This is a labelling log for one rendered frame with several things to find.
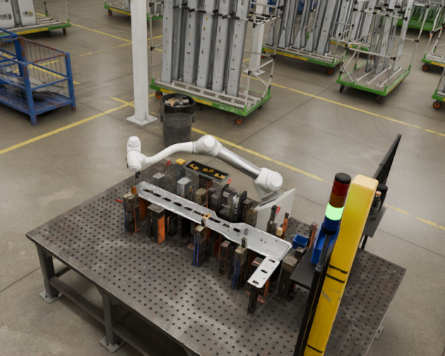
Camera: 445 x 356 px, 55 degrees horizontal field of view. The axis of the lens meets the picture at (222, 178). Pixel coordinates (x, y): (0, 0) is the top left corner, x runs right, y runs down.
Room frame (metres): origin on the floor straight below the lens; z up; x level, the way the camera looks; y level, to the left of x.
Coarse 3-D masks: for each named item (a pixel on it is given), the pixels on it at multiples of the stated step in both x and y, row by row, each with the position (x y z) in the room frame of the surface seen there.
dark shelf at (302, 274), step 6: (342, 216) 2.70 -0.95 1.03; (312, 246) 2.31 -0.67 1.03; (312, 252) 2.25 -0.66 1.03; (306, 258) 2.18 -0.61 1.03; (300, 264) 2.12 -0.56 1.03; (306, 264) 2.12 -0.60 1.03; (312, 264) 2.13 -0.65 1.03; (300, 270) 2.06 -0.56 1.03; (306, 270) 2.07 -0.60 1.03; (312, 270) 2.07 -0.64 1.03; (294, 276) 2.00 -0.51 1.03; (300, 276) 2.01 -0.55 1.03; (306, 276) 2.01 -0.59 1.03; (312, 276) 2.02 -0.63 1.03; (294, 282) 1.97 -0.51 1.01; (300, 282) 1.96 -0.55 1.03; (306, 282) 1.96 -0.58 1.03; (306, 288) 1.93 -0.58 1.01
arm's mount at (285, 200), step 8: (288, 192) 3.02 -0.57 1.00; (280, 200) 2.89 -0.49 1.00; (288, 200) 3.00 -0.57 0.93; (256, 208) 2.99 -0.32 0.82; (264, 208) 2.83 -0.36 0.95; (280, 208) 2.91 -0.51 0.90; (288, 208) 3.02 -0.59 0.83; (264, 216) 2.82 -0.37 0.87; (280, 216) 2.93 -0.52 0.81; (256, 224) 2.86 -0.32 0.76; (264, 224) 2.81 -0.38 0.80; (280, 224) 2.95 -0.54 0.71
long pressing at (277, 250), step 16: (144, 192) 2.83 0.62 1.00; (160, 192) 2.85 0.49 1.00; (176, 208) 2.65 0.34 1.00; (192, 208) 2.67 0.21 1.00; (208, 224) 2.50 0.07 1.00; (240, 224) 2.53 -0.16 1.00; (240, 240) 2.34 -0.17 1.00; (256, 240) 2.36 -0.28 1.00; (272, 240) 2.37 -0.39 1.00; (272, 256) 2.20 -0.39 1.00
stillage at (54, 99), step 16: (48, 48) 6.66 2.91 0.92; (32, 64) 6.91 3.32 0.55; (0, 80) 6.12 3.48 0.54; (16, 80) 6.33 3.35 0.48; (32, 80) 6.45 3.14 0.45; (64, 80) 6.32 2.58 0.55; (0, 96) 6.37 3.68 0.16; (16, 96) 6.42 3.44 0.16; (32, 96) 6.24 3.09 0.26; (48, 96) 6.37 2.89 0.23; (64, 96) 6.53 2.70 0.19; (32, 112) 5.78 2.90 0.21
